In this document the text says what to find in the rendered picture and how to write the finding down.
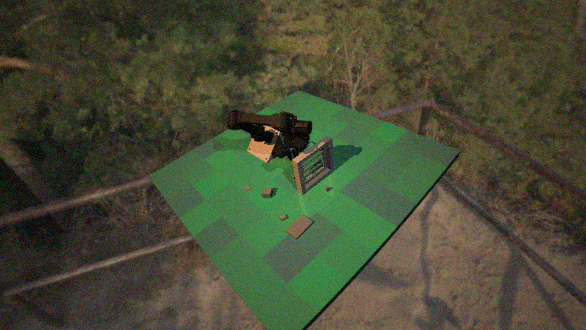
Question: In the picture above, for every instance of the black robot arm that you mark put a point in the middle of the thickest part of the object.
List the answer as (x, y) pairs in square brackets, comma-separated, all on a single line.
[(279, 121)]

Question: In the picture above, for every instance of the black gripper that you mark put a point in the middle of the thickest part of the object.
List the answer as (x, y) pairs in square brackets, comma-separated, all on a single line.
[(281, 152)]

